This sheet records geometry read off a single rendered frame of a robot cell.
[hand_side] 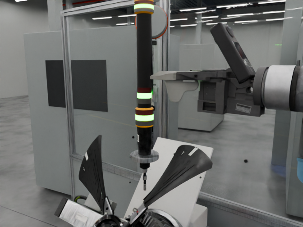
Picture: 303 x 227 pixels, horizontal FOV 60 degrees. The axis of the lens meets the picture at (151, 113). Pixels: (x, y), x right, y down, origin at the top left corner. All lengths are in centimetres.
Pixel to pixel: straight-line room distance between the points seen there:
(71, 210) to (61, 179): 250
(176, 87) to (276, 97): 17
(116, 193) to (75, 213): 80
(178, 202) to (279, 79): 67
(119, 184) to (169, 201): 84
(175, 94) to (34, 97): 320
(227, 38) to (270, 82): 11
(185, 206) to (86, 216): 37
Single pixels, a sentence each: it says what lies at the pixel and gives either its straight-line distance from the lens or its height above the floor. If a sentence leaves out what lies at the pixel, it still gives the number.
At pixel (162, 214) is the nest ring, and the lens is 99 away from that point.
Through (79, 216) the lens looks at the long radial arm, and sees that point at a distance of 109.
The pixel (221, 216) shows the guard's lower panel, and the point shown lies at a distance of 148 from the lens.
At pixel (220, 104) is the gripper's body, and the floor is 161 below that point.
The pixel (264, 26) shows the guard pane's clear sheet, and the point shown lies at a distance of 125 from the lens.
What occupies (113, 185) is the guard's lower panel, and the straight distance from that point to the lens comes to 188.
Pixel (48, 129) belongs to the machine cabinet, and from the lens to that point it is 354.
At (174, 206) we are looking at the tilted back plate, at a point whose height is 117.
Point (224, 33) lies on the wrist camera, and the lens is 50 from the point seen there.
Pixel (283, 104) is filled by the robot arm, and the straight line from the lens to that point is 47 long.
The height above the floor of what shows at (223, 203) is 99.
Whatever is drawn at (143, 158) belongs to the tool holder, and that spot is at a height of 146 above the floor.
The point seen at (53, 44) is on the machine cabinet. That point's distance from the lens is 332.
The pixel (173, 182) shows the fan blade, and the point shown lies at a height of 136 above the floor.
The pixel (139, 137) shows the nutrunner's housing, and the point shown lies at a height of 151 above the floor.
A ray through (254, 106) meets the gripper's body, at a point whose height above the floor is 161.
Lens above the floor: 168
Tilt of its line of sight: 11 degrees down
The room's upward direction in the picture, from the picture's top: straight up
